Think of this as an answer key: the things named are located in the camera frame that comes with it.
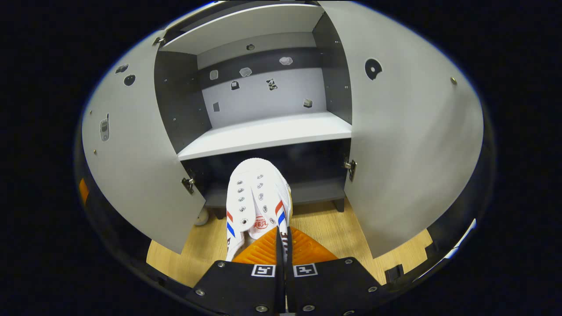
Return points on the white grey shoe cabinet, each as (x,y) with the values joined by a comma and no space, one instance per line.
(263,131)

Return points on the white canvas shoe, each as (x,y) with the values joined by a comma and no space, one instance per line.
(259,184)

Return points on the white cabinet door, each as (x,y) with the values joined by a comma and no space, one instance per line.
(404,153)
(131,166)

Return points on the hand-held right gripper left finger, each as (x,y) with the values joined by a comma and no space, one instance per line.
(237,285)

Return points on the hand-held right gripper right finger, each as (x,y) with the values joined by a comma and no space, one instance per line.
(333,285)

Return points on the small white ball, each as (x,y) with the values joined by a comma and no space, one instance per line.
(202,218)

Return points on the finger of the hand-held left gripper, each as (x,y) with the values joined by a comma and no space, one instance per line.
(84,191)

